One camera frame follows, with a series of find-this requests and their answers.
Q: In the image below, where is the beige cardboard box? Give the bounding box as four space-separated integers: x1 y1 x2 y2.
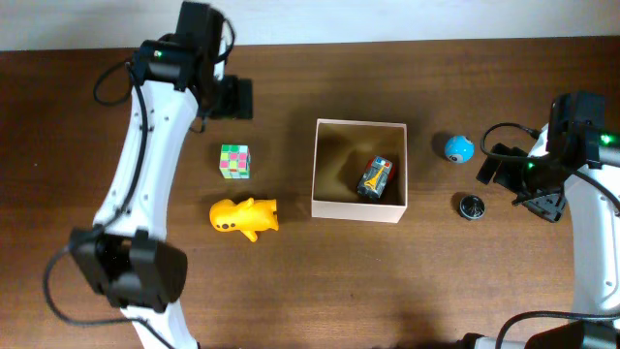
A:
311 118 409 223

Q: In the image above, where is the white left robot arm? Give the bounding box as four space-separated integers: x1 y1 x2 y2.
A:
65 1 253 348

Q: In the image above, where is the red grey toy truck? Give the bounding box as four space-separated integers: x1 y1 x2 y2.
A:
356 156 394 201

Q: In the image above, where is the yellow rubber animal toy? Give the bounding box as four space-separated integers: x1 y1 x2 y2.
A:
209 198 279 242

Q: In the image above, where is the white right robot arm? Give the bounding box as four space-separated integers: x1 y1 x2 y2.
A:
457 91 619 349

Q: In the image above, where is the blue white ball toy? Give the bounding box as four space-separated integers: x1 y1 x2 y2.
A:
444 136 475 164

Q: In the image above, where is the black round cap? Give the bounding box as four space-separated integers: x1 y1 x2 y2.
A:
458 195 485 221

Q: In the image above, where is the pastel rubik's cube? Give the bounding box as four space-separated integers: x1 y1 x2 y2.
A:
219 143 251 179

